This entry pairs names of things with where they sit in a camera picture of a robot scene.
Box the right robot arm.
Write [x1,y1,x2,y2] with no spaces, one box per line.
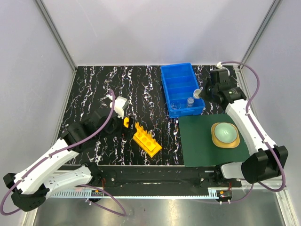
[201,68,288,187]

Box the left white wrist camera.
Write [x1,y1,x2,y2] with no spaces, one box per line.
[114,96,128,119]

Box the aluminium frame rail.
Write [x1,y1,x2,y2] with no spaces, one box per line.
[34,0,77,71]

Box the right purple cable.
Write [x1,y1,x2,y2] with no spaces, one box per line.
[192,61,287,204]

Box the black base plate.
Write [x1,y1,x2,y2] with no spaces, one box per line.
[88,165,242,188]

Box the clear round flask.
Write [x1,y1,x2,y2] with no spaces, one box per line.
[171,100,182,110]

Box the small clear vial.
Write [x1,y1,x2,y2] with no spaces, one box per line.
[187,97,195,108]

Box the yellow test tube rack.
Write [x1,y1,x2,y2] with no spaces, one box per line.
[133,122,162,158]

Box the blue plastic compartment bin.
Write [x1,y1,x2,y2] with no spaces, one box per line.
[160,63,205,118]

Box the purple cable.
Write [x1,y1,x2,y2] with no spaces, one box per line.
[192,61,287,204]
[0,89,127,217]

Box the white round cap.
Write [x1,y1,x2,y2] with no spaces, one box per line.
[193,89,202,99]

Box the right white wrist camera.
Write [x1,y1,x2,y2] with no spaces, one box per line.
[216,62,228,70]

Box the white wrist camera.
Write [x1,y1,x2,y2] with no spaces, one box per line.
[114,96,128,119]
[216,62,228,70]

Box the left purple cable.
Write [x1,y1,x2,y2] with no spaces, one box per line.
[0,89,127,217]

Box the pale green bowl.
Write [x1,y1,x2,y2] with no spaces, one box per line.
[214,123,237,144]

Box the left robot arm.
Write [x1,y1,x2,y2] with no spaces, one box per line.
[3,107,134,212]

